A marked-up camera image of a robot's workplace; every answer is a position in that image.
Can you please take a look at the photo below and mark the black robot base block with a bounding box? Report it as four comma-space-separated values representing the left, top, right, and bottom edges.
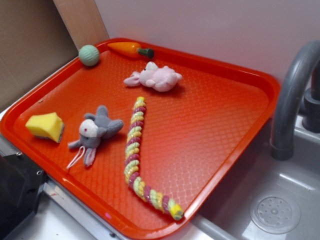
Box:
0, 152, 47, 240

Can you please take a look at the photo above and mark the pink plush bunny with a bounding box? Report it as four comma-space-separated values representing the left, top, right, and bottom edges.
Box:
123, 61, 183, 93

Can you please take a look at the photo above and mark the grey plush bunny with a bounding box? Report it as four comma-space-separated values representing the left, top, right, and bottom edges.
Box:
66, 105, 124, 169

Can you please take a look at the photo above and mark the orange plastic tray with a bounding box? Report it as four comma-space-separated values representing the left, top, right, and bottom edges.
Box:
0, 41, 280, 240

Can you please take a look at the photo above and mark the orange toy carrot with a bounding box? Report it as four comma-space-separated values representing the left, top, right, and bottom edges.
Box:
107, 42, 155, 59

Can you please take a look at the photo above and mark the green ribbed ball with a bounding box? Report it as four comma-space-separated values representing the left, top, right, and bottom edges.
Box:
78, 44, 100, 67

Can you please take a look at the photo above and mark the yellow sponge wedge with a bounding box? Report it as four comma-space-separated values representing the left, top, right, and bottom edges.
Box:
25, 112, 65, 143

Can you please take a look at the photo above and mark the grey toy sink basin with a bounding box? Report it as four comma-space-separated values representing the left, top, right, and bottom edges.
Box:
192, 117, 320, 240

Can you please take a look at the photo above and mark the wooden board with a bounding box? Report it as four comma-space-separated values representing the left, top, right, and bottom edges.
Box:
53, 0, 109, 50

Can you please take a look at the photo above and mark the brown cardboard panel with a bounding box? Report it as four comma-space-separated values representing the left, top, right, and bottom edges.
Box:
0, 0, 78, 111

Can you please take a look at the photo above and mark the grey toy faucet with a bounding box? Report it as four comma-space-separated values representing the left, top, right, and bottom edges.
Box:
270, 40, 320, 161

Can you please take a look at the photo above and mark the twisted multicolour rope toy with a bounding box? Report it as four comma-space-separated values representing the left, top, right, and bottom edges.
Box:
124, 96, 185, 221

